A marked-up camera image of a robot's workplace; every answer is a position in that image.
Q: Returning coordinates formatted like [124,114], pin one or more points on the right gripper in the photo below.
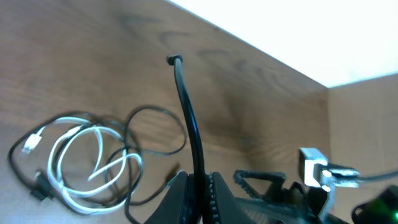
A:
[280,202]

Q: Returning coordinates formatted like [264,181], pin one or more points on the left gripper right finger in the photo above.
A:
[220,204]

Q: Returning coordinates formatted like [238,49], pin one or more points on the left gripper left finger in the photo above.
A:
[171,207]

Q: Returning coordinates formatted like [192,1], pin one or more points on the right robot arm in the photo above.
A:
[381,209]

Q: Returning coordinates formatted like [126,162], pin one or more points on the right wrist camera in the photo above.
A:
[315,171]

